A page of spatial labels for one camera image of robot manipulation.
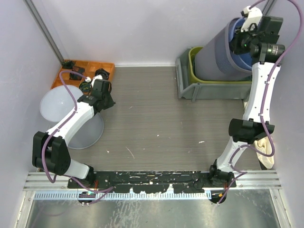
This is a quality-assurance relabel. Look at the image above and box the blue plastic bucket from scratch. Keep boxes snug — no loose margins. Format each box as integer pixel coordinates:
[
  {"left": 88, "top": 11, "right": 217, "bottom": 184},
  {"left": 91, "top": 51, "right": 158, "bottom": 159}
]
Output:
[{"left": 228, "top": 18, "right": 252, "bottom": 71}]

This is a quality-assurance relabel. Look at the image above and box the dark grey ribbed bin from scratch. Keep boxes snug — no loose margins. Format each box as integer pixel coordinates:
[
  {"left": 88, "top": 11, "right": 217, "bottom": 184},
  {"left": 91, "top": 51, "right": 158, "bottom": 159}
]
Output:
[{"left": 194, "top": 21, "right": 252, "bottom": 81}]

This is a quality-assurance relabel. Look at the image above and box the light grey round bin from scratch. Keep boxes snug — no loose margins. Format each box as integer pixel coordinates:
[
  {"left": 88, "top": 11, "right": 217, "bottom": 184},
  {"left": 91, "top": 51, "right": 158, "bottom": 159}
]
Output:
[{"left": 40, "top": 85, "right": 104, "bottom": 150}]

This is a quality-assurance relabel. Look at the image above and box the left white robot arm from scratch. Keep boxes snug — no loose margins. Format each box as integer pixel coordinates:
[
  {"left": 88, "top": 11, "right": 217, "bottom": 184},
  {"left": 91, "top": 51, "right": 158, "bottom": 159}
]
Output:
[{"left": 32, "top": 77, "right": 115, "bottom": 188}]

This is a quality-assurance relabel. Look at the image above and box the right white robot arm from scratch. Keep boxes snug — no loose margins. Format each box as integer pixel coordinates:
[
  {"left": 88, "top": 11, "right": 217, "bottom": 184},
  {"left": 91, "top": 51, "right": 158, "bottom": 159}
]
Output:
[{"left": 208, "top": 16, "right": 285, "bottom": 187}]

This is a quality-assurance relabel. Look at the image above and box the black round item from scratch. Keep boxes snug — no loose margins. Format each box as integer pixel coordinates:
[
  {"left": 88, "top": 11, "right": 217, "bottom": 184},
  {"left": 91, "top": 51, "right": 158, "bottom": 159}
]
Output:
[{"left": 95, "top": 68, "right": 110, "bottom": 80}]

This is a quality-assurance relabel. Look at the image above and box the green-yellow black item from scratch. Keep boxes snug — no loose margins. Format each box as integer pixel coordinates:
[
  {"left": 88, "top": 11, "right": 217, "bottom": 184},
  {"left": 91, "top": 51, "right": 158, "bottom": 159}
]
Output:
[{"left": 78, "top": 81, "right": 92, "bottom": 93}]

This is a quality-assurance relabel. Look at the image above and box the orange compartment tray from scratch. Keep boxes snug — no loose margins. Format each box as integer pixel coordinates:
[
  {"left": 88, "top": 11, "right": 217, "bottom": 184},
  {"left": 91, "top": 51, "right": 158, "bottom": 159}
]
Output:
[{"left": 51, "top": 60, "right": 115, "bottom": 89}]

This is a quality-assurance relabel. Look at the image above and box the dark red-black item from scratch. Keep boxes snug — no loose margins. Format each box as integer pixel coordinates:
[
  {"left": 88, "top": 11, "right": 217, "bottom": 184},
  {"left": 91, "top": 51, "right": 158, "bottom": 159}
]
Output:
[{"left": 69, "top": 66, "right": 85, "bottom": 81}]

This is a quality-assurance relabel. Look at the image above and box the black item top-left compartment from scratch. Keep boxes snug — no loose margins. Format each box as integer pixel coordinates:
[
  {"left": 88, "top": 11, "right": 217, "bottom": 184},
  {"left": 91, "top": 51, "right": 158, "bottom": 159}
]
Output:
[{"left": 62, "top": 60, "right": 75, "bottom": 69}]

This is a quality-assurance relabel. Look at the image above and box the yellow plastic basin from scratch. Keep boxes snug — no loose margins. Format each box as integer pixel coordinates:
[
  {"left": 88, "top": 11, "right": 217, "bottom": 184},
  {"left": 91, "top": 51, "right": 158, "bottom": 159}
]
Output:
[{"left": 188, "top": 46, "right": 252, "bottom": 85}]

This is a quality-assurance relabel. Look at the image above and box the grey storage crate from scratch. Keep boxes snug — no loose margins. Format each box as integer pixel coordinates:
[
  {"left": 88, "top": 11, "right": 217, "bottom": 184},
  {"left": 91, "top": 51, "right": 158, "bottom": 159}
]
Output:
[{"left": 175, "top": 47, "right": 251, "bottom": 102}]

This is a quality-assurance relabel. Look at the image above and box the cream cloth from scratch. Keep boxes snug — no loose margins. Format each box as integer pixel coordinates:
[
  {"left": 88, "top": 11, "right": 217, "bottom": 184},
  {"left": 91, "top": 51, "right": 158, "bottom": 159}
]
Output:
[{"left": 251, "top": 137, "right": 275, "bottom": 170}]

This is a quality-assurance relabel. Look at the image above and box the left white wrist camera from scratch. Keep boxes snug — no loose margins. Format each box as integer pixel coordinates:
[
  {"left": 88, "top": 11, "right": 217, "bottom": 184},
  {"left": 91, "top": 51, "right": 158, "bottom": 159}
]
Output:
[{"left": 85, "top": 75, "right": 104, "bottom": 87}]

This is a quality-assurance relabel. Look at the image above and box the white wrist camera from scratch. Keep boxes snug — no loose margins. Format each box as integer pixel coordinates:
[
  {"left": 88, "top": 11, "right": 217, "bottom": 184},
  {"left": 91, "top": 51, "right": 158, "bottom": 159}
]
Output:
[
  {"left": 240, "top": 6, "right": 263, "bottom": 32},
  {"left": 85, "top": 75, "right": 104, "bottom": 87}
]

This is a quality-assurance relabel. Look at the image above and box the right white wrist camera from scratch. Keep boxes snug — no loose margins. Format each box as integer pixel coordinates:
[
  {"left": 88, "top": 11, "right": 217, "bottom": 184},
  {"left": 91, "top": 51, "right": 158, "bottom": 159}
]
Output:
[{"left": 240, "top": 6, "right": 263, "bottom": 32}]

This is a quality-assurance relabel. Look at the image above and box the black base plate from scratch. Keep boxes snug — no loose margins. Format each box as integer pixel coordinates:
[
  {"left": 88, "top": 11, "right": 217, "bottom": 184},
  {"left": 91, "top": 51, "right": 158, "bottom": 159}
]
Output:
[{"left": 68, "top": 170, "right": 235, "bottom": 194}]

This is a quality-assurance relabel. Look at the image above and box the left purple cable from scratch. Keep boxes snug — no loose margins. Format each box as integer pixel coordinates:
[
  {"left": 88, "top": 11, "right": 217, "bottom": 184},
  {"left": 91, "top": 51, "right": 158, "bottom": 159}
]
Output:
[{"left": 42, "top": 70, "right": 114, "bottom": 205}]

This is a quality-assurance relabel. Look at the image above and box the white slotted cable duct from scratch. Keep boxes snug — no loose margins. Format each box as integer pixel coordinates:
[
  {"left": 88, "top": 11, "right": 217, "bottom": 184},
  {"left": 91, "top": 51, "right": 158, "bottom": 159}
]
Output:
[{"left": 34, "top": 190, "right": 211, "bottom": 200}]

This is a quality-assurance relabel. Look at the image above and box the aluminium rail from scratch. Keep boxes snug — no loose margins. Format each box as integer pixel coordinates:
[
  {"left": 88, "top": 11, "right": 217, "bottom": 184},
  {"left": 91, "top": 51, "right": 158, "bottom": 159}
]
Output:
[{"left": 234, "top": 170, "right": 282, "bottom": 190}]

